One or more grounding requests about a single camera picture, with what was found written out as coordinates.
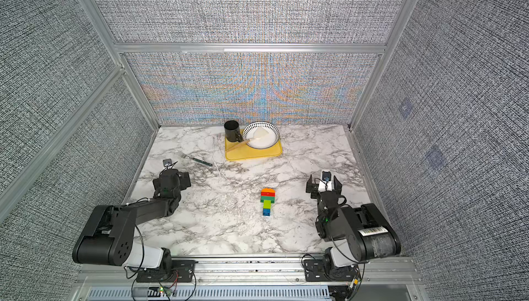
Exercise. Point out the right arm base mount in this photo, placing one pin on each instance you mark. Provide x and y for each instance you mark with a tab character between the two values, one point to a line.
319	271

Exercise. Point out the yellow tray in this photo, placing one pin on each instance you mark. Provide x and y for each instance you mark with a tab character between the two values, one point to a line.
246	152

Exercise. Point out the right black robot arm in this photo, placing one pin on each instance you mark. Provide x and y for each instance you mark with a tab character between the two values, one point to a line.
358	234

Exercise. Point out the white patterned bowl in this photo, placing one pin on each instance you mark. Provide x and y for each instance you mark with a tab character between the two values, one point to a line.
265	142

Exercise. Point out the white vented cable duct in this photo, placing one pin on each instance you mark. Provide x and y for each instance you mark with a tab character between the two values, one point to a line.
213	293

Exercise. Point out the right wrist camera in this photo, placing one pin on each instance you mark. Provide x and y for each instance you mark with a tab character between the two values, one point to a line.
326	177

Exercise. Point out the dark green lego brick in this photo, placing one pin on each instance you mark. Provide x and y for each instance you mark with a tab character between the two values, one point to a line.
267	198

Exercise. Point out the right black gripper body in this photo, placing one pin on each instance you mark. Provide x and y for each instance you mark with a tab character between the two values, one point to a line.
315	190

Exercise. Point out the wooden spatula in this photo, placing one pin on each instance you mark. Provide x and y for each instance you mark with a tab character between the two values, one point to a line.
244	142

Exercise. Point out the black mug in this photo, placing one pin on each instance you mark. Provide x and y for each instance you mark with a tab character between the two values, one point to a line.
232	131

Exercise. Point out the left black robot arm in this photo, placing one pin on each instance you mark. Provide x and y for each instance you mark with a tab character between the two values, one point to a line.
108	235

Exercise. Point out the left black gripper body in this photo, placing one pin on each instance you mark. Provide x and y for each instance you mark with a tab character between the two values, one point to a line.
184	181

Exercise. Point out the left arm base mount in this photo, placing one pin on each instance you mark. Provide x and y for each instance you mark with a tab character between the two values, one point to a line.
180	271

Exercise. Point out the red lego brick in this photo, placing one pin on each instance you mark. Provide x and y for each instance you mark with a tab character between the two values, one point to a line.
268	194

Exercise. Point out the aluminium front rail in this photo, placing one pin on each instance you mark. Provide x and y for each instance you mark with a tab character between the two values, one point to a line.
262	269

